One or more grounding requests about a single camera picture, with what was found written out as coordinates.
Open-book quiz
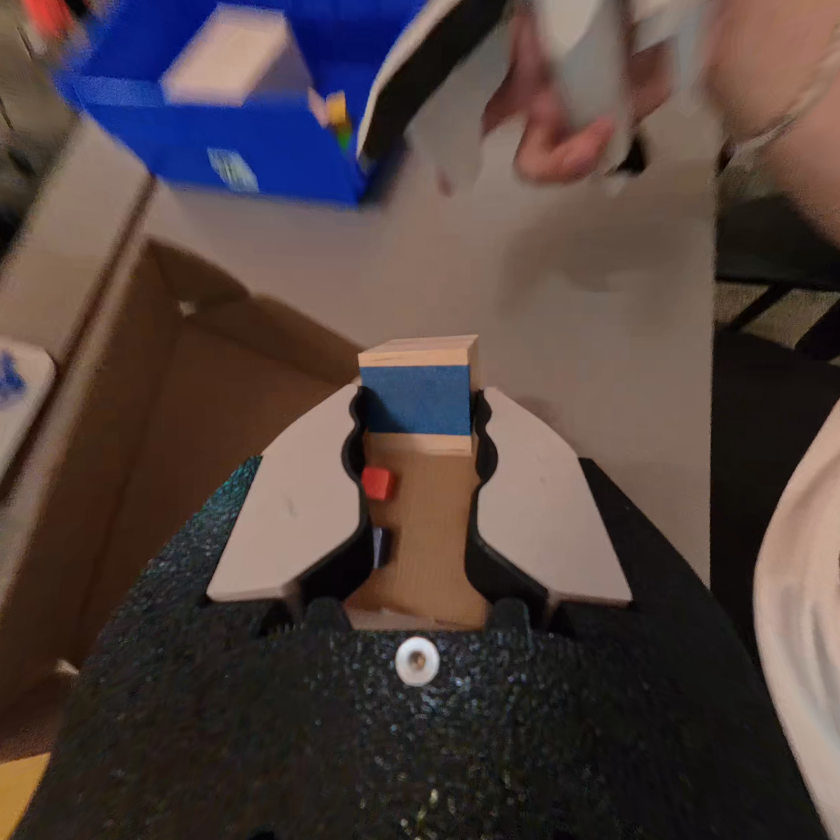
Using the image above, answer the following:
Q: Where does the black office chair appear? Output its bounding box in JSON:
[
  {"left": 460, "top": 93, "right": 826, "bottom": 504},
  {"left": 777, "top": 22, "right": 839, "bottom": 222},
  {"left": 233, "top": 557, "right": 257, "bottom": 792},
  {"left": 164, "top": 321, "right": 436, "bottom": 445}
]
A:
[{"left": 715, "top": 197, "right": 840, "bottom": 362}]

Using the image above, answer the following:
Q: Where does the blue plastic bin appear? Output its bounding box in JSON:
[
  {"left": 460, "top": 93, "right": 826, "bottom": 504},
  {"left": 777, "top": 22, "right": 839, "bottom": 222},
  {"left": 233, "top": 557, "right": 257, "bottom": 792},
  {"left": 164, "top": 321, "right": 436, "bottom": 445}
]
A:
[{"left": 56, "top": 0, "right": 434, "bottom": 207}]

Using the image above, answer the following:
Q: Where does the pearl bracelet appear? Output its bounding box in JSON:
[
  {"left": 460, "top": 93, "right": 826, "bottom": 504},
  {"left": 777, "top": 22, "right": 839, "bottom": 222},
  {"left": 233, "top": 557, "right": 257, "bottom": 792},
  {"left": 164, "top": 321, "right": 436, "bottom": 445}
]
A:
[{"left": 722, "top": 79, "right": 840, "bottom": 151}]

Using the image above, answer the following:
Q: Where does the person's right forearm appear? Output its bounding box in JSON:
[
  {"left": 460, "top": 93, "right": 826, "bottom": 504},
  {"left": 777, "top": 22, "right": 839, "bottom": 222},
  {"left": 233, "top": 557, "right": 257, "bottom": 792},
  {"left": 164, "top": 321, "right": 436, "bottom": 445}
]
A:
[{"left": 705, "top": 0, "right": 840, "bottom": 227}]

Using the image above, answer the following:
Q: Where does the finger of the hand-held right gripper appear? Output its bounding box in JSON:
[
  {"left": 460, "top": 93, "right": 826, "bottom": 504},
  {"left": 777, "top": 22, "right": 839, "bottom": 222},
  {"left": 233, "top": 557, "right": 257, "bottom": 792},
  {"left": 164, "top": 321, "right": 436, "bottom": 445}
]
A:
[{"left": 357, "top": 0, "right": 509, "bottom": 164}]

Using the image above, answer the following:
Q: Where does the wooden cube with blue face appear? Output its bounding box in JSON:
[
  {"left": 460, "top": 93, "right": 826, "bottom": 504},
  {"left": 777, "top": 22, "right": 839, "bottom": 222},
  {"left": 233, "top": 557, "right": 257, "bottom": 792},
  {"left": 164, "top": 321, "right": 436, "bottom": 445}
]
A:
[{"left": 357, "top": 335, "right": 480, "bottom": 457}]

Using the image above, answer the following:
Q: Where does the orange cone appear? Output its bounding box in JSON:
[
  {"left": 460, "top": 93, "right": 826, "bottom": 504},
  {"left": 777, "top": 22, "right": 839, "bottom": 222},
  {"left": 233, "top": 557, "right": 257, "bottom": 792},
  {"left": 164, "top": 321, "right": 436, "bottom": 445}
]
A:
[{"left": 23, "top": 0, "right": 73, "bottom": 40}]

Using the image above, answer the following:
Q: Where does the white cardboard box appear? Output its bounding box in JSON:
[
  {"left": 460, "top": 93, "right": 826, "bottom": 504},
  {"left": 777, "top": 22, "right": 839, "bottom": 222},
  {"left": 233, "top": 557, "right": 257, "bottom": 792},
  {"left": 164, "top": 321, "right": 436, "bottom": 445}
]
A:
[
  {"left": 161, "top": 5, "right": 312, "bottom": 107},
  {"left": 0, "top": 238, "right": 492, "bottom": 716}
]

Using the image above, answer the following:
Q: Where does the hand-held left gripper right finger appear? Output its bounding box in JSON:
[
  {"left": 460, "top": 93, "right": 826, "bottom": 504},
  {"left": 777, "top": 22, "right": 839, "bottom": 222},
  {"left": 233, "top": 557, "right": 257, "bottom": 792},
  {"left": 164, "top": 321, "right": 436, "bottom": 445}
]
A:
[{"left": 462, "top": 386, "right": 632, "bottom": 623}]

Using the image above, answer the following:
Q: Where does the person's right hand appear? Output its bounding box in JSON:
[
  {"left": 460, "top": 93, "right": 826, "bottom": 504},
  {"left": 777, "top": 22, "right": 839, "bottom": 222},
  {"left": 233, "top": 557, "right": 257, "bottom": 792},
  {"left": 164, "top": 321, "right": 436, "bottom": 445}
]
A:
[{"left": 482, "top": 13, "right": 657, "bottom": 186}]

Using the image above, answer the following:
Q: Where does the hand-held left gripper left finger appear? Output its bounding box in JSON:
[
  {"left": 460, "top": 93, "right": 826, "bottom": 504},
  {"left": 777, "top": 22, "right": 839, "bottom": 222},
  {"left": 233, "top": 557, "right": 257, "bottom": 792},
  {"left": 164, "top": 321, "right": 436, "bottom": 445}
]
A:
[{"left": 206, "top": 384, "right": 371, "bottom": 608}]

